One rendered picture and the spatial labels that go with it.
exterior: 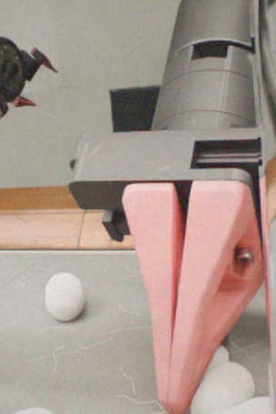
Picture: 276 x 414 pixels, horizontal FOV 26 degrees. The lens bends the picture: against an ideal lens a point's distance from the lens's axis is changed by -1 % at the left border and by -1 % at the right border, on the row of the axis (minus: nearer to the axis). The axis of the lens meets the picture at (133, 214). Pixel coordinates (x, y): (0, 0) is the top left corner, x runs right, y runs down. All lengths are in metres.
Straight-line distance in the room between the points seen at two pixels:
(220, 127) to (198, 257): 0.06
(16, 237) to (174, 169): 0.26
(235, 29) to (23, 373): 0.18
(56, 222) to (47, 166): 2.11
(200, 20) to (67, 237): 0.21
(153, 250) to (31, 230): 0.26
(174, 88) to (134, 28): 2.12
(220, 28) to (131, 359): 0.16
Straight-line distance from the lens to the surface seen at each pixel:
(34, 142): 2.57
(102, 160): 0.24
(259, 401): 0.21
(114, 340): 0.30
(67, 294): 0.32
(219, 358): 0.25
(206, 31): 0.29
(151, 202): 0.22
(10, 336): 0.33
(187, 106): 0.26
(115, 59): 2.41
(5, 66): 1.04
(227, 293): 0.25
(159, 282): 0.22
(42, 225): 0.47
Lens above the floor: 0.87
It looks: 15 degrees down
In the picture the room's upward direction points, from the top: 6 degrees counter-clockwise
